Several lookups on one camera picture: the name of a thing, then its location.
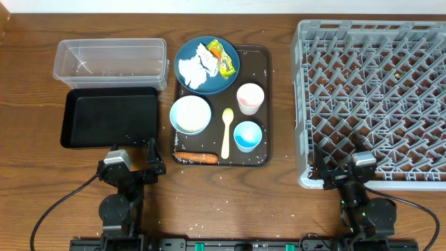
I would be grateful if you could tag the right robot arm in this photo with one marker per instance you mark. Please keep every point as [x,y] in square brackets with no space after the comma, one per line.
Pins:
[371,220]

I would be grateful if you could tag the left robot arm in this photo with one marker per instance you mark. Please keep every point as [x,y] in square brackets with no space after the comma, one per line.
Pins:
[121,212]

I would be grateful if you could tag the grey dishwasher rack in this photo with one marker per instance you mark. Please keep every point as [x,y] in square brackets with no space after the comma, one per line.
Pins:
[379,81]

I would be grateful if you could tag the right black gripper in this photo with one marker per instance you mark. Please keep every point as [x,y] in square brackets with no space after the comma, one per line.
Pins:
[321,171]

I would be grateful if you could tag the dark blue plate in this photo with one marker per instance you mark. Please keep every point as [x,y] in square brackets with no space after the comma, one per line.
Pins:
[212,85]

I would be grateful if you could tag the black rectangular tray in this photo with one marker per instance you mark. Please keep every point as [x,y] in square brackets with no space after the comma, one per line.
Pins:
[100,117]

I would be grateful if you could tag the white tissue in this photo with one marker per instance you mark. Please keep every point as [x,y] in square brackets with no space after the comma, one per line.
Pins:
[197,69]

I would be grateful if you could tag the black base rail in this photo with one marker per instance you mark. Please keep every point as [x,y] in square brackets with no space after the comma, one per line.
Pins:
[180,244]

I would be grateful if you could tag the clear plastic waste bin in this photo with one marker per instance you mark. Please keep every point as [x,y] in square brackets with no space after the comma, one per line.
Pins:
[112,63]

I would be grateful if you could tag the dark brown serving tray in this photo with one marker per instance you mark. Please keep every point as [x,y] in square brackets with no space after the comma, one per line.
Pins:
[255,67]

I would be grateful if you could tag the orange carrot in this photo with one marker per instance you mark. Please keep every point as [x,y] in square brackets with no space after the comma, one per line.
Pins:
[191,158]

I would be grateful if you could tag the light blue rice bowl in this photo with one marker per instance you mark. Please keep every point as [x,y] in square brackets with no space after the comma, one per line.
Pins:
[190,115]

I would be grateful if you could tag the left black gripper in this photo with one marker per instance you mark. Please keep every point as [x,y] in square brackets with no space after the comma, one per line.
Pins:
[156,166]

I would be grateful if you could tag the pink cup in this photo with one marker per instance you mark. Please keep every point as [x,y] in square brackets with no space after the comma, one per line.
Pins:
[250,96]

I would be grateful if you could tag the yellow green snack wrapper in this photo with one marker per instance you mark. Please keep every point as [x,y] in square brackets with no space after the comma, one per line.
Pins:
[226,67]

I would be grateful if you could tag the light blue cup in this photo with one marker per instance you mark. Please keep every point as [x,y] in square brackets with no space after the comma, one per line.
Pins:
[247,136]

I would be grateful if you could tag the pale yellow plastic spoon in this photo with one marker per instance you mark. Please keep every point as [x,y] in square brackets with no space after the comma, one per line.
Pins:
[227,117]

